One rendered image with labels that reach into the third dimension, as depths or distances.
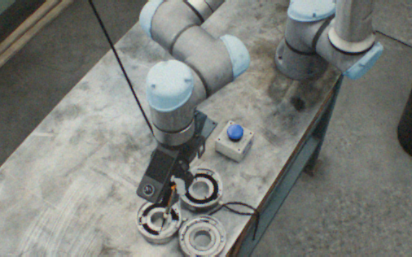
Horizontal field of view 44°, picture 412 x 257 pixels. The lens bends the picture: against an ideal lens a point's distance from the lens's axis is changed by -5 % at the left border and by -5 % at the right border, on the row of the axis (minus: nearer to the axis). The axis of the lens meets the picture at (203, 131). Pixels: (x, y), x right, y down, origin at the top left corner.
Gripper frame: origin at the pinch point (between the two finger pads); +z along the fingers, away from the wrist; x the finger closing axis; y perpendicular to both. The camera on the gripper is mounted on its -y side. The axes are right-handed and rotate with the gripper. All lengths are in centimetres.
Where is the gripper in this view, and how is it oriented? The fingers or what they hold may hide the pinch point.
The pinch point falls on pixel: (173, 189)
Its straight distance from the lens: 113.6
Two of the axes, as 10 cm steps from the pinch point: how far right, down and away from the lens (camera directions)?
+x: -8.5, -4.4, 3.0
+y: 5.3, -7.1, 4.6
